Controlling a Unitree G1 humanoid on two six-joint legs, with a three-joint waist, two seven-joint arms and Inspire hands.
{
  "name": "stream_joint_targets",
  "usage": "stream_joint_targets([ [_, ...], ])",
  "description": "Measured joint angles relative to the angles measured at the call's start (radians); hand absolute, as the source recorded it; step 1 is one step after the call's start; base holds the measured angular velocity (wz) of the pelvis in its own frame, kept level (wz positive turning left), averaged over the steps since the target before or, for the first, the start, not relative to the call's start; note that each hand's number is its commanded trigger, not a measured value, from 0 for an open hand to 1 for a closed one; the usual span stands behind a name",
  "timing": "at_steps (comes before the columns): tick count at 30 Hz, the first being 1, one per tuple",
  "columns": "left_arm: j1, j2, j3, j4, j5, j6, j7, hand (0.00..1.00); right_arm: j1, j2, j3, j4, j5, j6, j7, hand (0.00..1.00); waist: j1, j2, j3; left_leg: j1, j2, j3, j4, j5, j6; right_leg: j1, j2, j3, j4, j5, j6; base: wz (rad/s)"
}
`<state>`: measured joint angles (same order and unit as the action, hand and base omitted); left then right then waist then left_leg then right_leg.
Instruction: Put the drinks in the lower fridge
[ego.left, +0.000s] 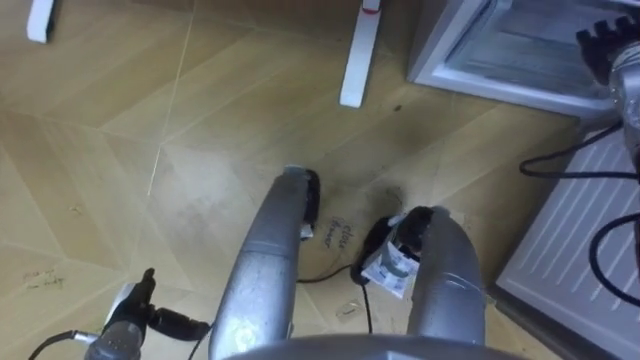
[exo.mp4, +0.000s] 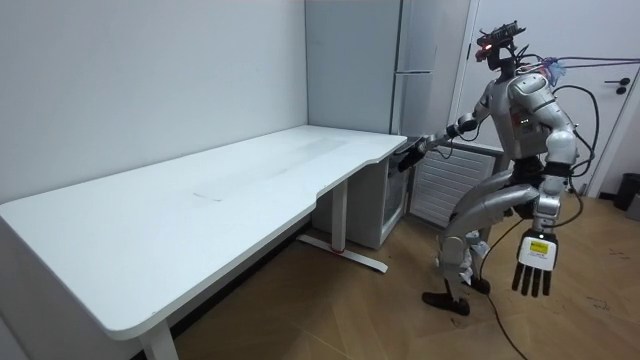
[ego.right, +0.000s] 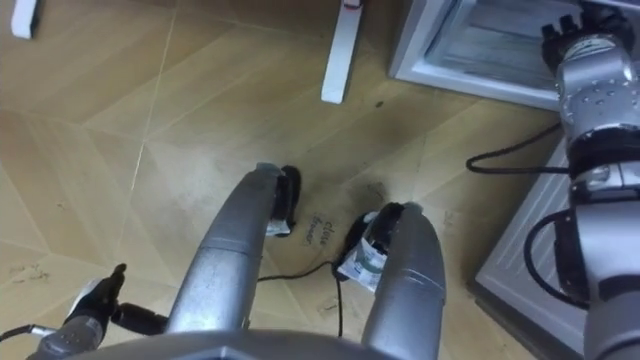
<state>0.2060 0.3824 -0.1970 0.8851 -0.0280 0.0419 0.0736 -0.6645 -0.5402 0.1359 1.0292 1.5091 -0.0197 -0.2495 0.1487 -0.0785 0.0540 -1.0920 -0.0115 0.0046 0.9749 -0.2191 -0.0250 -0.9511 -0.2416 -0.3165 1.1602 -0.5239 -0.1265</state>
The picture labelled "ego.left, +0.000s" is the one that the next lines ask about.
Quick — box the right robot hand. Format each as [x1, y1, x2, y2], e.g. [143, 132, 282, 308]
[575, 15, 640, 87]

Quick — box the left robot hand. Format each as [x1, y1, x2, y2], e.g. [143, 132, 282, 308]
[103, 267, 212, 343]

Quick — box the grey fridge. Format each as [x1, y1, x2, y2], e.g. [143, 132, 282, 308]
[406, 0, 640, 122]

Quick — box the open white fridge door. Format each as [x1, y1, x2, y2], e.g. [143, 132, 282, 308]
[487, 124, 640, 360]

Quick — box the robot body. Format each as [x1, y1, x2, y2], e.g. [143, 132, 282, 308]
[219, 333, 527, 360]

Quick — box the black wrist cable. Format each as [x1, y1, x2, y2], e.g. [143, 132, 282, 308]
[518, 119, 640, 309]
[27, 329, 100, 360]

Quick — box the black floor cable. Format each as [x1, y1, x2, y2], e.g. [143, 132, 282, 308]
[296, 263, 374, 335]

